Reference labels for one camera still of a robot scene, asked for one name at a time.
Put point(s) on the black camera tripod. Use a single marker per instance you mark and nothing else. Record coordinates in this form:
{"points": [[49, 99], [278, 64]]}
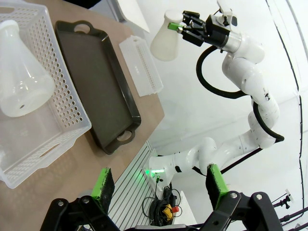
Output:
{"points": [[286, 204]]}

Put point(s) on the dark brown plastic tray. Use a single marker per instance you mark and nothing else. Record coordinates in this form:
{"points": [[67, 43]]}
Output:
{"points": [[96, 84]]}

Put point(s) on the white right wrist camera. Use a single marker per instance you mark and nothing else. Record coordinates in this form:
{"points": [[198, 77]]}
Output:
{"points": [[227, 14]]}

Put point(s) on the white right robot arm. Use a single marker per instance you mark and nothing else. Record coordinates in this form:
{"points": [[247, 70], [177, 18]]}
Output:
{"points": [[252, 79]]}

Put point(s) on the white plastic conical flask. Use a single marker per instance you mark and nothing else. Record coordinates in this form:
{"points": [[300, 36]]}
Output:
{"points": [[166, 45], [21, 79]]}

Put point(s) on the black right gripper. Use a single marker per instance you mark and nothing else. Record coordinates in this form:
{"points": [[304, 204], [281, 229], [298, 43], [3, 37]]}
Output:
{"points": [[216, 31]]}

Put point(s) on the white perforated plastic basket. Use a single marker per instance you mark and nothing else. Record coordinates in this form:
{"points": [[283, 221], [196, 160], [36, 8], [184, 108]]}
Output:
{"points": [[142, 67], [65, 101]]}

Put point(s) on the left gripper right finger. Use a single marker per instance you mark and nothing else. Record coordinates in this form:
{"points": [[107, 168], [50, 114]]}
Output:
{"points": [[216, 185]]}

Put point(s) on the yellow red emergency stop button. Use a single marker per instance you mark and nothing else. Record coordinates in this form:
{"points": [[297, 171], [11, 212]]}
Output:
{"points": [[168, 210]]}

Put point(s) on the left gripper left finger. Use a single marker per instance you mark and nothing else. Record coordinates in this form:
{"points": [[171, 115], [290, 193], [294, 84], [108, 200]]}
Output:
{"points": [[103, 190]]}

